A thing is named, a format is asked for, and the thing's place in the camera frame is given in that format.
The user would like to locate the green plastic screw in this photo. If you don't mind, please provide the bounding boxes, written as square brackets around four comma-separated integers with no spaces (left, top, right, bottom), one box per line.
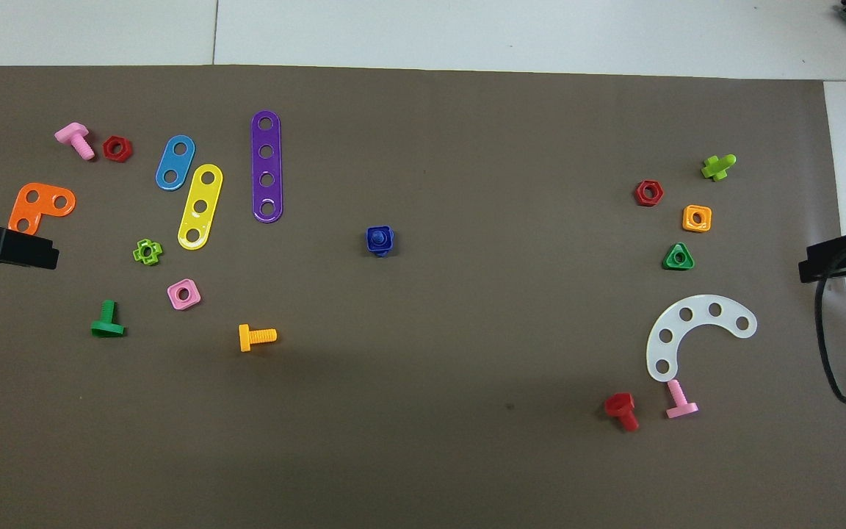
[90,299,126,338]

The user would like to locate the orange square plastic nut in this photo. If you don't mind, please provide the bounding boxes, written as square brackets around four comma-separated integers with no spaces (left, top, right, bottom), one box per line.
[681,204,713,233]

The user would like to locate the green triangular plastic nut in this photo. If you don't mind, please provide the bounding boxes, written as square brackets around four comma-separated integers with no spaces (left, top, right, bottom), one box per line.
[662,242,696,271]

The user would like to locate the pink plastic screw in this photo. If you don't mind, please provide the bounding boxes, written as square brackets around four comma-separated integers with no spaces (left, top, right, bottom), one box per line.
[54,122,96,161]
[665,378,700,420]

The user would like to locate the yellow three-hole plate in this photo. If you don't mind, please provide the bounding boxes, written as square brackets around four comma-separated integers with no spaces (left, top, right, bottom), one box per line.
[177,163,224,251]

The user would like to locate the blue two-hole plate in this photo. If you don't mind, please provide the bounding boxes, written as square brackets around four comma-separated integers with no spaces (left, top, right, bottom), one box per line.
[155,135,196,192]

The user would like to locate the purple four-hole plate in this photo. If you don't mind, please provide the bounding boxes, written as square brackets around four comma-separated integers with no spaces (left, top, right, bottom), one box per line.
[250,110,284,223]

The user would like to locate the lime green cross-head screw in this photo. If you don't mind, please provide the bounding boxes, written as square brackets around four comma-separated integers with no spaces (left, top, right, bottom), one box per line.
[701,154,737,182]

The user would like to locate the pink square plastic nut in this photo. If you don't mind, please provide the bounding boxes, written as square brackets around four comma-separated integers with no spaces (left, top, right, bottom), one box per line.
[167,278,202,311]

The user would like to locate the yellow plastic screw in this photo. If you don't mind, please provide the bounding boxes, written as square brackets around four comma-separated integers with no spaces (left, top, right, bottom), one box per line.
[239,324,278,353]

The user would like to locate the red plastic screw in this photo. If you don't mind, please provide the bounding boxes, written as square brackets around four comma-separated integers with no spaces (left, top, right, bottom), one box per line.
[604,392,641,433]

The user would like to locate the brown table mat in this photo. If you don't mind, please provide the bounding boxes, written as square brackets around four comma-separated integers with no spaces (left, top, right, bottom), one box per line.
[0,65,846,529]

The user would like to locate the orange triangular plate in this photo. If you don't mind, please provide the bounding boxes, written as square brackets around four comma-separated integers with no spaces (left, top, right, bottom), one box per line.
[8,182,77,236]

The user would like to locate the white curved five-hole plate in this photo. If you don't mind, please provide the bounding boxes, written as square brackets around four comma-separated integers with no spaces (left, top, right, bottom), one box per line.
[646,295,759,384]

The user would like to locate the blue square plastic nut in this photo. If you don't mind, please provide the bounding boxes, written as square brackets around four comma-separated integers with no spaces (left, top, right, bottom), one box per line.
[366,225,396,255]

